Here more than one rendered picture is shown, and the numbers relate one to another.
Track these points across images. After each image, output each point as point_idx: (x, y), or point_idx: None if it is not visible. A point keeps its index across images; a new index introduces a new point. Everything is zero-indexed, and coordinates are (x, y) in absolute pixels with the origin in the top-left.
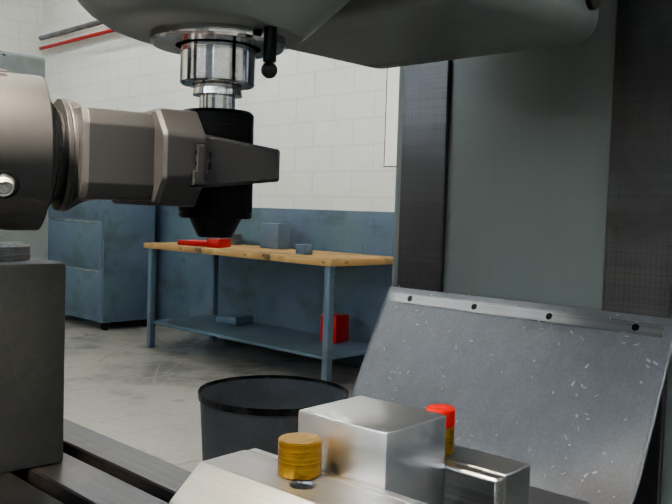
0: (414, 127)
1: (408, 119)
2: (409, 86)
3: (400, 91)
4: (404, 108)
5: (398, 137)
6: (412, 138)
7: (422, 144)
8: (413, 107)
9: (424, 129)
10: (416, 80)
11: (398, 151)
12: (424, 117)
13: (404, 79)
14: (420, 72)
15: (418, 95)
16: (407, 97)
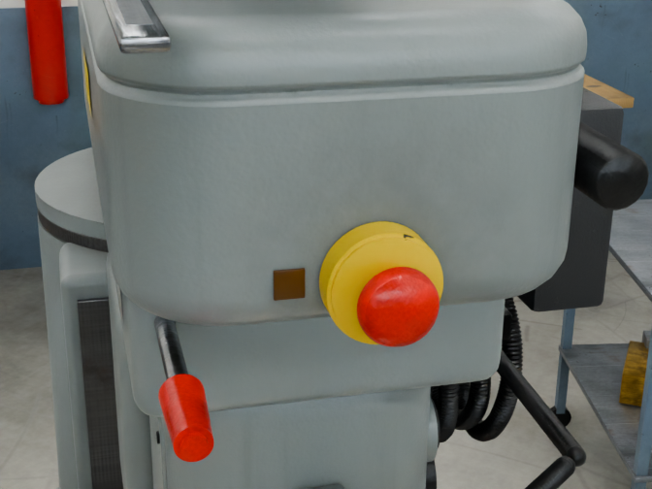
0: (106, 467)
1: (98, 461)
2: (95, 433)
3: (80, 436)
4: (91, 452)
5: (82, 474)
6: (105, 476)
7: (117, 479)
8: (103, 450)
9: (118, 468)
10: (104, 428)
11: (84, 486)
12: (117, 458)
13: (88, 428)
14: (108, 421)
15: (108, 440)
16: (94, 442)
